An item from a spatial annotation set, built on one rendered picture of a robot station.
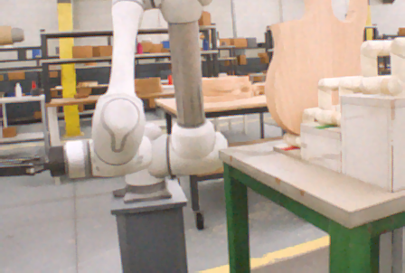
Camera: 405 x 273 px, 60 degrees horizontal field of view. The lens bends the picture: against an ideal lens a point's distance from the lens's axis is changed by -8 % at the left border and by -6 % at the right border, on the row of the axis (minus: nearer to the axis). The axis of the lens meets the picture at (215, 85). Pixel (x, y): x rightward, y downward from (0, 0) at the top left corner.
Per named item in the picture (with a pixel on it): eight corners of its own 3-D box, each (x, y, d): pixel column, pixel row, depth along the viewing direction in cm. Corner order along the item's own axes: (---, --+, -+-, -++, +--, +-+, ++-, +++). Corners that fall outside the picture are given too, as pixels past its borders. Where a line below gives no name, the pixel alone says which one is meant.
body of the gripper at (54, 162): (67, 180, 83) (26, 184, 79) (67, 171, 91) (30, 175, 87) (64, 148, 82) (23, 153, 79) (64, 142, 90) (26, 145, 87)
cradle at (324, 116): (343, 127, 80) (342, 113, 80) (312, 122, 90) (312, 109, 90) (353, 126, 81) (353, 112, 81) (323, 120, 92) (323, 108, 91)
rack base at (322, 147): (343, 174, 77) (342, 133, 76) (299, 160, 92) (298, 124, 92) (426, 154, 87) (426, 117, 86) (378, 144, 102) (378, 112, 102)
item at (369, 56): (370, 95, 72) (368, 48, 72) (359, 94, 75) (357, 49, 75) (381, 93, 74) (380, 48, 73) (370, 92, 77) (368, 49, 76)
